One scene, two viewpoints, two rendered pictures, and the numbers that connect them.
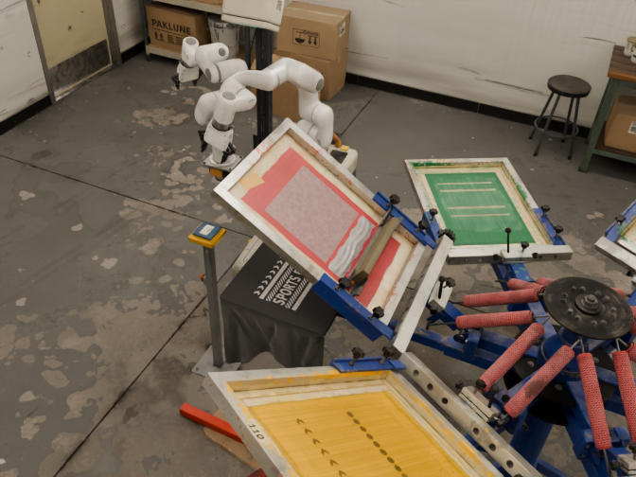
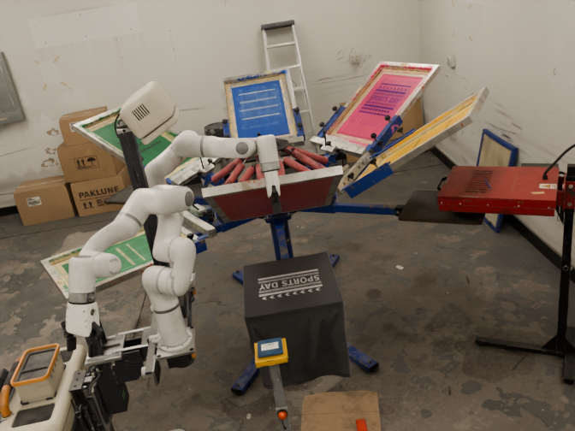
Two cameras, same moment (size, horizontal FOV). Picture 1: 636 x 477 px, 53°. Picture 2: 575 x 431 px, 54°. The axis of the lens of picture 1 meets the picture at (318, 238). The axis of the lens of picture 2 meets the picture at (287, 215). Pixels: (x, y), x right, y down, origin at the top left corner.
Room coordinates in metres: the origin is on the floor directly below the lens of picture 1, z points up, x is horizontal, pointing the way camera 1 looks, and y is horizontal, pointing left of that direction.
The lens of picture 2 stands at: (2.87, 2.28, 2.34)
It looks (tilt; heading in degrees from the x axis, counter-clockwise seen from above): 24 degrees down; 247
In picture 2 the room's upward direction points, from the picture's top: 9 degrees counter-clockwise
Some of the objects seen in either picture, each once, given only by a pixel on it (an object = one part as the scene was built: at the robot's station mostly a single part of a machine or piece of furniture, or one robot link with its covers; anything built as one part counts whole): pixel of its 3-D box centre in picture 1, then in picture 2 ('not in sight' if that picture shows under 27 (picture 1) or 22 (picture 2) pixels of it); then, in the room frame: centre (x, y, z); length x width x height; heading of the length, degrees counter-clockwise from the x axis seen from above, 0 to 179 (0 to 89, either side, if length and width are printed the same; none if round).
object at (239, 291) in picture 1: (293, 282); (289, 282); (1.99, 0.09, 0.95); 0.48 x 0.44 x 0.01; 68
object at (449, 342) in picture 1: (400, 329); (282, 247); (1.81, -0.37, 0.89); 1.24 x 0.06 x 0.06; 68
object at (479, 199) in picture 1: (489, 207); (143, 232); (2.47, -0.81, 1.05); 1.08 x 0.61 x 0.23; 8
